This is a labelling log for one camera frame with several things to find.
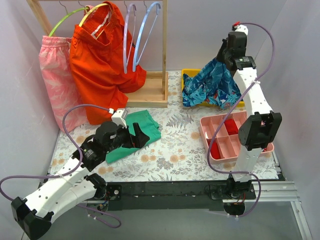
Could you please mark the pink divided tray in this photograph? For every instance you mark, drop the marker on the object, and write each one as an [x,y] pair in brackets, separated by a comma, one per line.
[229,145]

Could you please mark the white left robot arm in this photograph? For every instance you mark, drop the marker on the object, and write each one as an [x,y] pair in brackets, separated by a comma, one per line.
[75,182]

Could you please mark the red rolled cloth rear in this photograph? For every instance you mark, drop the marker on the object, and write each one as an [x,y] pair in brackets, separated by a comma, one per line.
[231,127]

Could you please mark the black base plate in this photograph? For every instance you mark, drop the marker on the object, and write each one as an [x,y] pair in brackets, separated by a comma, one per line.
[171,195]

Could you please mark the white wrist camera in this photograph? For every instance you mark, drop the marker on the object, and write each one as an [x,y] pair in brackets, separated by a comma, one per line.
[238,27]
[119,117]

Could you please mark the dark blue shark shorts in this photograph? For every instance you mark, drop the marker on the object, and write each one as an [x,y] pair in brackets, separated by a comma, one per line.
[212,85]

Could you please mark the red rolled cloth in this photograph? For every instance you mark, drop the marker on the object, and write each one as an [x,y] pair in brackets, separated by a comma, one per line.
[214,151]
[231,127]

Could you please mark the yellow plastic bin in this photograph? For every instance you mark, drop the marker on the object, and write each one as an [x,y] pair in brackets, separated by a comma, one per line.
[191,75]

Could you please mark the orange shorts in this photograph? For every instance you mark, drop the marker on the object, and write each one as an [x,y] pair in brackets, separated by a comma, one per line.
[96,63]

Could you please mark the red rolled cloth front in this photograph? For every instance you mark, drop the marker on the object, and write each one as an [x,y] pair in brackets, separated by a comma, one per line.
[214,151]

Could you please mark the green hanger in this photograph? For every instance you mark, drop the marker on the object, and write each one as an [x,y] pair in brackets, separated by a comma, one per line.
[83,10]

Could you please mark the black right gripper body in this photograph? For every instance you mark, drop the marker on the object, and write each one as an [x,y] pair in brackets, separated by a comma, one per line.
[222,53]

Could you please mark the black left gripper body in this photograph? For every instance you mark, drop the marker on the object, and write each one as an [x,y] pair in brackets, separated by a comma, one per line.
[131,137]

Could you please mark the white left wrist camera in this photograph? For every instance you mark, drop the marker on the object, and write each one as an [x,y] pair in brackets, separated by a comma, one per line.
[119,117]

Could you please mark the pink patterned shorts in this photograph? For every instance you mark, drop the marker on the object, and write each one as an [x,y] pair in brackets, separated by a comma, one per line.
[54,62]

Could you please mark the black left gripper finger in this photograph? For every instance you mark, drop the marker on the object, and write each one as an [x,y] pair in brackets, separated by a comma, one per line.
[140,140]
[137,129]

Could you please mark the wooden clothes rack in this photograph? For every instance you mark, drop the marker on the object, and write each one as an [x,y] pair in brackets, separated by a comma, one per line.
[154,93]

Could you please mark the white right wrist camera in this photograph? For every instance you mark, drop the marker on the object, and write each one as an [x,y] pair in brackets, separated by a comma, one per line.
[238,27]

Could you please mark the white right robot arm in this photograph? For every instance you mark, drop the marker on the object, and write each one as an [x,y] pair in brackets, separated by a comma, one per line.
[262,123]

